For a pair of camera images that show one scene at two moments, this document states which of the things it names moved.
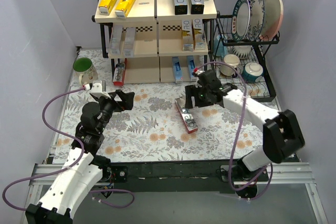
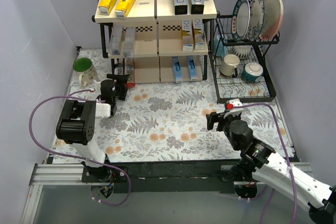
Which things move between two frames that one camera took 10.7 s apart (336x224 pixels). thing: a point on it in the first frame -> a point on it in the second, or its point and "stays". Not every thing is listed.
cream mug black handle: [227, 70] stays
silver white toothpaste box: [129, 42] stays
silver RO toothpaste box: [199, 34] stays
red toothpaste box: [187, 118] -> [130, 72]
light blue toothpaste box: [177, 70] stays
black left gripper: [117, 100] -> [122, 87]
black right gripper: [197, 96] -> [217, 121]
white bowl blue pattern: [243, 51] stays
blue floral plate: [257, 16] stays
